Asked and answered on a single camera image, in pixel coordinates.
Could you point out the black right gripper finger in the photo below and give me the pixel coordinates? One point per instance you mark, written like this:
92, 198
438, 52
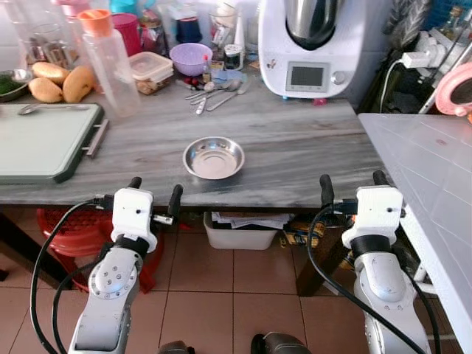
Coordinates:
327, 190
380, 178

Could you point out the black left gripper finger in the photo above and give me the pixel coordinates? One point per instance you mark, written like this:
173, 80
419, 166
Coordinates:
175, 199
135, 182

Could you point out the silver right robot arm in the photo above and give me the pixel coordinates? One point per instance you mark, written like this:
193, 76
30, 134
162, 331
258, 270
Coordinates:
383, 284

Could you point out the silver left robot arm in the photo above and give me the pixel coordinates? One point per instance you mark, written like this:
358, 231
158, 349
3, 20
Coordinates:
110, 284

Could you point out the white folding table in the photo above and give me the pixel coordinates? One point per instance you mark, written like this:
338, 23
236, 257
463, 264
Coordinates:
428, 169

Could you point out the round steel dish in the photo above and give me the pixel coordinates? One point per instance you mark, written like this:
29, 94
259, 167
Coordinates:
214, 158

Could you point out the dark wooden table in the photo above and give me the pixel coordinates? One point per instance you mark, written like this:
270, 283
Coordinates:
243, 199

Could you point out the white plastic bin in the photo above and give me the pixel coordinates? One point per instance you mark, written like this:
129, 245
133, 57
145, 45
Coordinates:
236, 240

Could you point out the red plastic stool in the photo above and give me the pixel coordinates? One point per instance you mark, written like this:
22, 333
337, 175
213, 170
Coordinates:
74, 236

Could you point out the pink plastic sieve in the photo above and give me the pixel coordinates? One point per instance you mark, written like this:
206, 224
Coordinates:
442, 92

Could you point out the clear bottle with orange cap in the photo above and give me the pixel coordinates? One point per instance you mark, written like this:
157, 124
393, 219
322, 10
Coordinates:
110, 74

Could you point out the clear plastic food container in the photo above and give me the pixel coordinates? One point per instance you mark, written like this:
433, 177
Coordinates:
151, 70

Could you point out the white power strip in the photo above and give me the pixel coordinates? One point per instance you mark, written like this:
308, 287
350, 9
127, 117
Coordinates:
420, 59

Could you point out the grey robot left leg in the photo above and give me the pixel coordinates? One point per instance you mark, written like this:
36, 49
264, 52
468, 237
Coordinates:
177, 348

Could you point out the grey robot leg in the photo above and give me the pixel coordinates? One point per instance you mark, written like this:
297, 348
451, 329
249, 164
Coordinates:
177, 348
280, 345

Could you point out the purple plastic bowl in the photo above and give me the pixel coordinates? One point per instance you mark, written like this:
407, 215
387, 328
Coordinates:
192, 59

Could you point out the grey robot right leg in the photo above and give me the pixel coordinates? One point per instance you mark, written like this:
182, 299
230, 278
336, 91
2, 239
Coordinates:
280, 345

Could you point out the magenta plastic cup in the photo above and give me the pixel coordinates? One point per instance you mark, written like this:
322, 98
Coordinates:
129, 33

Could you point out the small white jar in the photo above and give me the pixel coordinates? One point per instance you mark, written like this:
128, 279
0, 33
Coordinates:
234, 59

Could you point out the white kitchen cooking appliance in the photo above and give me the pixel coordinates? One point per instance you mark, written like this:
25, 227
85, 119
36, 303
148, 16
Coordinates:
280, 44

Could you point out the steel bowl of greens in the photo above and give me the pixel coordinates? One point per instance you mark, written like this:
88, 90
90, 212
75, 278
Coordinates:
11, 87

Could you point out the dark blue cup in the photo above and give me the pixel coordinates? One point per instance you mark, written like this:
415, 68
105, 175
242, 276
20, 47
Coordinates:
189, 31

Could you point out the clear glass jar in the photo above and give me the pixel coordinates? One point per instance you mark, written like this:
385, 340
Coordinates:
48, 44

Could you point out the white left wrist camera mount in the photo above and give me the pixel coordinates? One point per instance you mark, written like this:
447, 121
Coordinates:
133, 210

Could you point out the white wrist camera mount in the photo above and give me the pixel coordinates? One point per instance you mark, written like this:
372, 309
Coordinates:
133, 210
376, 210

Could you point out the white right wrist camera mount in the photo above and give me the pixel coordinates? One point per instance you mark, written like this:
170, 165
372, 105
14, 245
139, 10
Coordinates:
376, 210

